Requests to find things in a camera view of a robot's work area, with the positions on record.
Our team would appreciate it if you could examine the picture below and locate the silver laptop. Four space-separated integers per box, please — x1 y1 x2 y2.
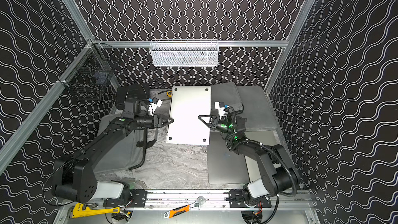
166 86 211 146
245 130 286 181

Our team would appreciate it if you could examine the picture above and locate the grey zippered laptop bag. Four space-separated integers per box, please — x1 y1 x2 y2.
237 86 277 132

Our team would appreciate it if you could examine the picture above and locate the dark grey laptop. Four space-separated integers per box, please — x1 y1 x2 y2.
207 132 249 184

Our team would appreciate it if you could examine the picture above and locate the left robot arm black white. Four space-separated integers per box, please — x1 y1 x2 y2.
51 99 174 206

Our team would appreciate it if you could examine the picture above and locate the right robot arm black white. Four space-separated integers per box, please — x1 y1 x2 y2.
198 105 301 202

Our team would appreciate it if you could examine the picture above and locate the black plastic tool case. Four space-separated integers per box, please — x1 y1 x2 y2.
115 83 150 110

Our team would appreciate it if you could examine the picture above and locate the orange adjustable wrench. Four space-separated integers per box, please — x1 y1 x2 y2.
163 196 207 219

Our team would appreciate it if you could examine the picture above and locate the yellow pipe wrench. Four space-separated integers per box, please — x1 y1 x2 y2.
71 203 132 218

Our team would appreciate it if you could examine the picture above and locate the black wire basket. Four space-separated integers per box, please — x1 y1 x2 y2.
59 39 122 101

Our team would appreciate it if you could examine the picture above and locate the white wire mesh basket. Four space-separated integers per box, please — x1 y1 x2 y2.
149 39 219 67

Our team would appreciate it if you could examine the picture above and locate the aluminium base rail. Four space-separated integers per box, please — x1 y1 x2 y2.
123 189 272 211

